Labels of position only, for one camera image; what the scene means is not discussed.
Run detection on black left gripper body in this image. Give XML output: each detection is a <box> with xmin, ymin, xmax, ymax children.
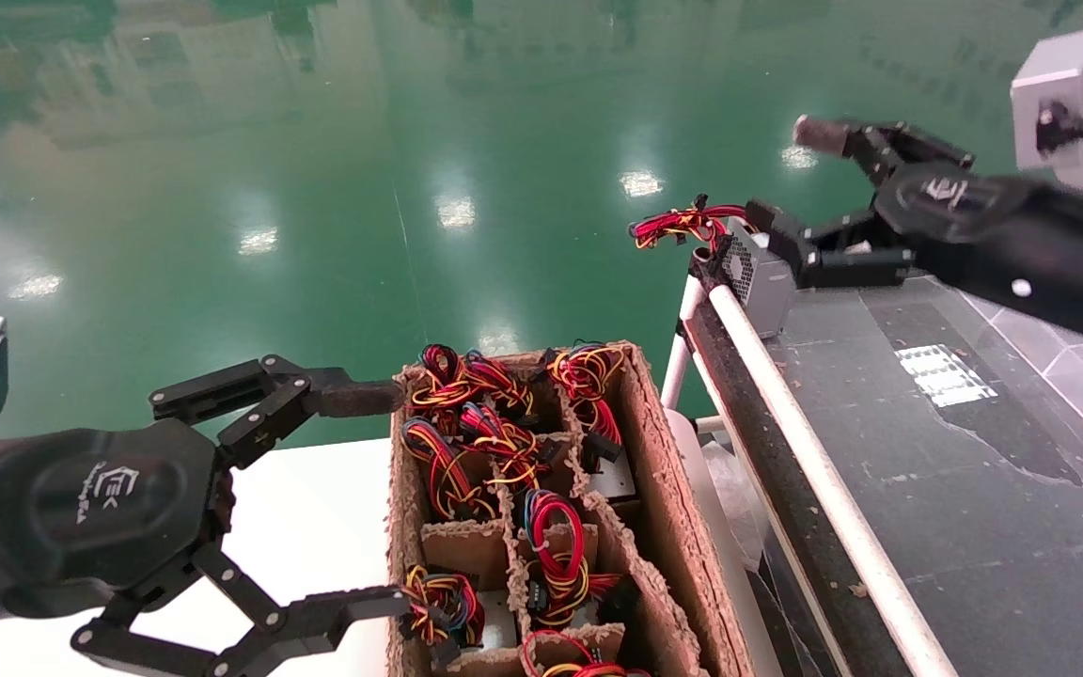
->
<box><xmin>0</xmin><ymin>420</ymin><xmax>234</xmax><ymax>629</ymax></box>

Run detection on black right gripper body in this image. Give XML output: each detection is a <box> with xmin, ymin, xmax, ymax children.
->
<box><xmin>875</xmin><ymin>162</ymin><xmax>1083</xmax><ymax>349</ymax></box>

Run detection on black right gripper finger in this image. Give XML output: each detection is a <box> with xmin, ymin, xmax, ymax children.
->
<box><xmin>746</xmin><ymin>197</ymin><xmax>916</xmax><ymax>289</ymax></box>
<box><xmin>793</xmin><ymin>113</ymin><xmax>977</xmax><ymax>186</ymax></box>

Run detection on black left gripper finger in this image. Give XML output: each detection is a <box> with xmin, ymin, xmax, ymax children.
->
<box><xmin>71</xmin><ymin>543</ymin><xmax>411</xmax><ymax>677</ymax></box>
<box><xmin>150</xmin><ymin>355</ymin><xmax>408</xmax><ymax>471</ymax></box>

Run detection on silver power supply coloured wires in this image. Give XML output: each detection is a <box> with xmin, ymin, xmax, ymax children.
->
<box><xmin>399</xmin><ymin>564</ymin><xmax>488</xmax><ymax>670</ymax></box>
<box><xmin>408</xmin><ymin>343</ymin><xmax>472</xmax><ymax>415</ymax></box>
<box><xmin>460</xmin><ymin>402</ymin><xmax>561</xmax><ymax>490</ymax></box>
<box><xmin>511</xmin><ymin>489</ymin><xmax>641</xmax><ymax>629</ymax></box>
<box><xmin>518</xmin><ymin>630</ymin><xmax>651</xmax><ymax>677</ymax></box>
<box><xmin>629</xmin><ymin>195</ymin><xmax>796</xmax><ymax>339</ymax></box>
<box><xmin>462</xmin><ymin>350</ymin><xmax>535</xmax><ymax>419</ymax></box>
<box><xmin>400</xmin><ymin>417</ymin><xmax>497</xmax><ymax>523</ymax></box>
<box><xmin>549</xmin><ymin>341</ymin><xmax>636</xmax><ymax>499</ymax></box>

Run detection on black pipe corner connector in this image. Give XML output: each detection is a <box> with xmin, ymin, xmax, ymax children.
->
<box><xmin>689</xmin><ymin>246</ymin><xmax>735</xmax><ymax>294</ymax></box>

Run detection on clear plastic film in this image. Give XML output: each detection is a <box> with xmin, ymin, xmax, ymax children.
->
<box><xmin>692</xmin><ymin>437</ymin><xmax>773</xmax><ymax>603</ymax></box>

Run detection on brown cardboard divider box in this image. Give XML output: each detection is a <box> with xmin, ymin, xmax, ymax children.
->
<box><xmin>386</xmin><ymin>340</ymin><xmax>759</xmax><ymax>677</ymax></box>

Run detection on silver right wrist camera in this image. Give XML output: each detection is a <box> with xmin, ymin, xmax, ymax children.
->
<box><xmin>1012</xmin><ymin>26</ymin><xmax>1083</xmax><ymax>172</ymax></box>

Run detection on white frame leg pipe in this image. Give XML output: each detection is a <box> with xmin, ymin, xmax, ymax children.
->
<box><xmin>661</xmin><ymin>277</ymin><xmax>707</xmax><ymax>407</ymax></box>

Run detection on long white frame rail pipe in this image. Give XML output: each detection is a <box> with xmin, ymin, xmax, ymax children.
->
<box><xmin>709</xmin><ymin>285</ymin><xmax>961</xmax><ymax>677</ymax></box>

